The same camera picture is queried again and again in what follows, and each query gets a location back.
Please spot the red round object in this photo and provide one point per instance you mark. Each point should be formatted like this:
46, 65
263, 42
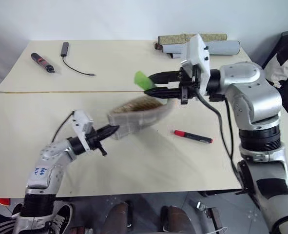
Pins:
3, 201

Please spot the cream table cover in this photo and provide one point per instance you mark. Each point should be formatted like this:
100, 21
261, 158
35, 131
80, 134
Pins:
146, 165
124, 65

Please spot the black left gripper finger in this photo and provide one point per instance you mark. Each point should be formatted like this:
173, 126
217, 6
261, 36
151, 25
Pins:
108, 129
107, 135

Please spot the black sneaker white laces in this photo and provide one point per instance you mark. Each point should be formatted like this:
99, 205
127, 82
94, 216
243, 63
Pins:
61, 219

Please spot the olive patterned rolled scroll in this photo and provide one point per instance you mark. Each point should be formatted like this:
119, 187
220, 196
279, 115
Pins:
173, 39

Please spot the small grey rolled mat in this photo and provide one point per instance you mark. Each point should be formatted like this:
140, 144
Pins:
176, 56

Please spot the red and black marker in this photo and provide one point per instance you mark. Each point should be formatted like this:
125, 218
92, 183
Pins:
195, 137

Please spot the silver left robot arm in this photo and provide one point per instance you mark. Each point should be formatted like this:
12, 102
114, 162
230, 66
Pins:
46, 165

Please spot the large grey rolled mat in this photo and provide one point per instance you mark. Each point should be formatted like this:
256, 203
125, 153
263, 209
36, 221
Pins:
224, 47

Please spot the grey checked fabric pouch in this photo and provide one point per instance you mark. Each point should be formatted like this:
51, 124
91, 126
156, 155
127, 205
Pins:
136, 117

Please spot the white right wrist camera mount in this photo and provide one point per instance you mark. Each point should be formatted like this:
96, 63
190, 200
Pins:
197, 51

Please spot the metal caster with dark bar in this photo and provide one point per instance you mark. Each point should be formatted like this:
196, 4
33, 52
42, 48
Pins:
213, 217

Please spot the dark brown scroll end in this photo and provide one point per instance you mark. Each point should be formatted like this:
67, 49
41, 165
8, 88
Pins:
158, 46

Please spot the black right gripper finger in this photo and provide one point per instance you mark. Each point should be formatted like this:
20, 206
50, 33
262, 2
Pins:
168, 77
163, 93

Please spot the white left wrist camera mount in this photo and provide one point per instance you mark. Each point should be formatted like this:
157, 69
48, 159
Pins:
81, 122

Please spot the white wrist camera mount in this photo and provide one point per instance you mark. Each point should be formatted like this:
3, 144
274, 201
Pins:
197, 51
81, 122

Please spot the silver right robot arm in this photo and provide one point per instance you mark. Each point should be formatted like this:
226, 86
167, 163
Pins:
258, 97

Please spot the person's black trouser leg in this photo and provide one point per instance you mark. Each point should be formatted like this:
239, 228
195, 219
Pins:
0, 223

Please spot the brown rounded shape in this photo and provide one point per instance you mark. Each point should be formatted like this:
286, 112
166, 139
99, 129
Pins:
176, 220
118, 219

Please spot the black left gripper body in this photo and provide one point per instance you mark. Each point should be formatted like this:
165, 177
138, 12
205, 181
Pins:
95, 141

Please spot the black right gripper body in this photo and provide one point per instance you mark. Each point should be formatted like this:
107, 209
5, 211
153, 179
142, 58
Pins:
190, 85

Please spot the green eraser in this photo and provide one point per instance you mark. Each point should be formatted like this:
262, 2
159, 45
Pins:
143, 80

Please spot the black and red pen tool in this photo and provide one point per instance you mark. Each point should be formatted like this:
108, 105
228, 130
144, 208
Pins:
41, 62

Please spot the black and white bag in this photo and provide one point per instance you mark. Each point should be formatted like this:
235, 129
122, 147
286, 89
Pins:
286, 68

